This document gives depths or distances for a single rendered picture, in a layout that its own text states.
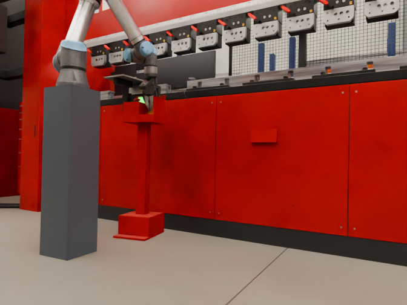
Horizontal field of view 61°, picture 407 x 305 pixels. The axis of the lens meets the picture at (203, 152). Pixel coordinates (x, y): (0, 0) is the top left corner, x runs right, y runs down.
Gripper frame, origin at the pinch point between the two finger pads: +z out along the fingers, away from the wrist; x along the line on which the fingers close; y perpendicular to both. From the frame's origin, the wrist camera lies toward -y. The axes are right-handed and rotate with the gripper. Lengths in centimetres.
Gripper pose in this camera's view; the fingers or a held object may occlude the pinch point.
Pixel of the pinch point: (149, 108)
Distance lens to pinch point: 204.5
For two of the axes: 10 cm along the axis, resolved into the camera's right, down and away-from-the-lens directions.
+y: 3.2, -0.7, 9.5
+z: 0.1, 10.0, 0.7
